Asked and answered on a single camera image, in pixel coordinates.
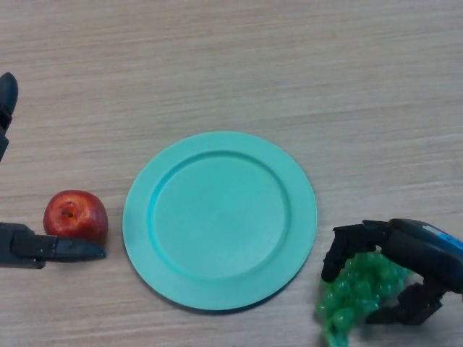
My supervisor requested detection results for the red apple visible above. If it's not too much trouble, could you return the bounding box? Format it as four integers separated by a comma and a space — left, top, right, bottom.
43, 190, 109, 247

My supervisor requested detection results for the green grapes bunch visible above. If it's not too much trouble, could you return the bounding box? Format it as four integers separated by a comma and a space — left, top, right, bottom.
315, 252, 417, 347

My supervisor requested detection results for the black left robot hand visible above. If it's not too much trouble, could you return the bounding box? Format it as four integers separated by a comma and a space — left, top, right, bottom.
0, 72, 107, 270

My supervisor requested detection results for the green round plate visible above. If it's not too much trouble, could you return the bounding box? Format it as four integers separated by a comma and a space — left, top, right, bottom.
122, 131, 318, 314

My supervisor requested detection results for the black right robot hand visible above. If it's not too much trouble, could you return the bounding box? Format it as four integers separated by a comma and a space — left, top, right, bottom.
320, 218, 463, 325

